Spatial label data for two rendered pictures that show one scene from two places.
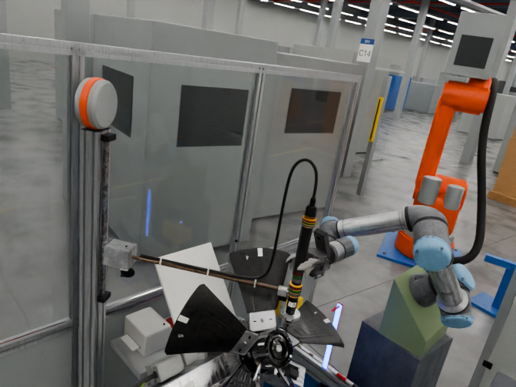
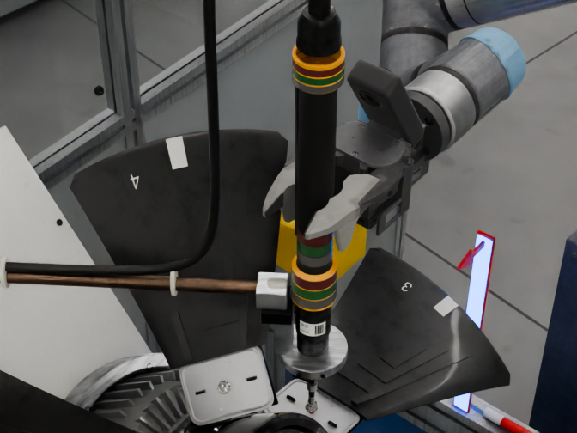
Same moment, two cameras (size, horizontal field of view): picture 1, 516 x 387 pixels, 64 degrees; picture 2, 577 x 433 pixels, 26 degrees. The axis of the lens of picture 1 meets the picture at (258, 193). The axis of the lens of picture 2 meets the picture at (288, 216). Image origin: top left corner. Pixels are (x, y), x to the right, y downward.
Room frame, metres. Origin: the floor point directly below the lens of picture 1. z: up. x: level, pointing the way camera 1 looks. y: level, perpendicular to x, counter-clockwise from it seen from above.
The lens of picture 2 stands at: (0.37, -0.10, 2.23)
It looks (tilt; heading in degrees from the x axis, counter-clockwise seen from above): 42 degrees down; 357
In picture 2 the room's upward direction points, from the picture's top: straight up
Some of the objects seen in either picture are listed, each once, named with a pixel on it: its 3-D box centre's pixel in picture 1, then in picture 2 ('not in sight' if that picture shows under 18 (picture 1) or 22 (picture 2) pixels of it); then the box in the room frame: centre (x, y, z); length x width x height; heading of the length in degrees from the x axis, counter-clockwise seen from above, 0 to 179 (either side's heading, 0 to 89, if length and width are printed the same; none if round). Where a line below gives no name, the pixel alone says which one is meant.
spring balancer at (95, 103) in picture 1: (96, 104); not in sight; (1.30, 0.54, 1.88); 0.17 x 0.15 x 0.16; 138
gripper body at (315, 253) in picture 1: (318, 259); (383, 159); (1.30, -0.24, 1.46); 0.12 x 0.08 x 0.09; 138
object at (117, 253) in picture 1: (118, 253); not in sight; (1.29, 0.45, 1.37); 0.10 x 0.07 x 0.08; 83
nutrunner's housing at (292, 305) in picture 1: (300, 262); (315, 201); (1.21, -0.17, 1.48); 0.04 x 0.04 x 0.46
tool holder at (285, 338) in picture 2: (289, 302); (303, 320); (1.21, -0.16, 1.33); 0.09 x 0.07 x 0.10; 83
